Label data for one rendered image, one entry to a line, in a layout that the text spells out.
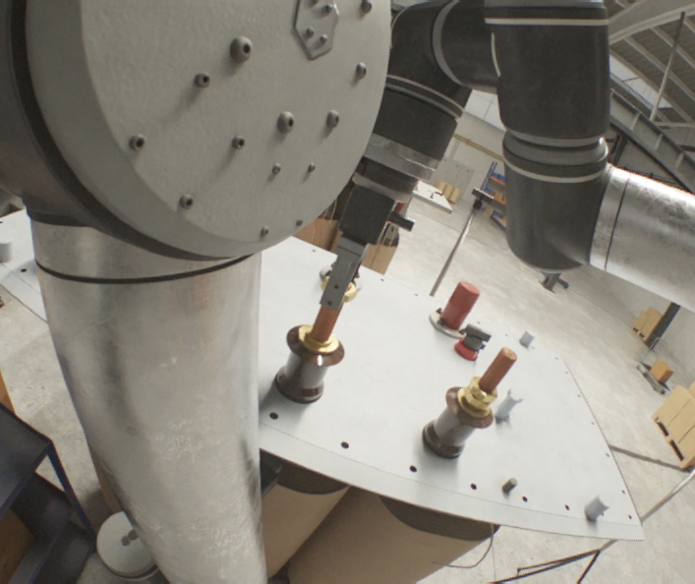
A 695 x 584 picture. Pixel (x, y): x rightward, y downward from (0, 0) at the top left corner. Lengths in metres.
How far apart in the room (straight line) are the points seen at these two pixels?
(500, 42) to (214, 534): 0.39
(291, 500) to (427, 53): 0.85
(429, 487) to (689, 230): 0.47
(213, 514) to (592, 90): 0.38
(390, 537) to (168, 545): 0.76
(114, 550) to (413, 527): 0.63
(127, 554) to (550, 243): 0.63
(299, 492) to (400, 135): 0.71
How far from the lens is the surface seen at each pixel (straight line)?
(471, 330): 0.91
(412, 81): 0.40
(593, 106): 0.32
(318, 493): 0.84
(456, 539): 0.95
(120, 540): 0.57
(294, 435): 0.53
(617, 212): 0.34
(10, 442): 1.13
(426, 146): 0.40
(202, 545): 0.24
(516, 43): 0.30
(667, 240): 0.34
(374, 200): 0.39
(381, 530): 0.94
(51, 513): 1.41
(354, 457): 0.54
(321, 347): 0.52
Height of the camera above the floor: 1.77
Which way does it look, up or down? 26 degrees down
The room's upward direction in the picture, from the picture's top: 23 degrees clockwise
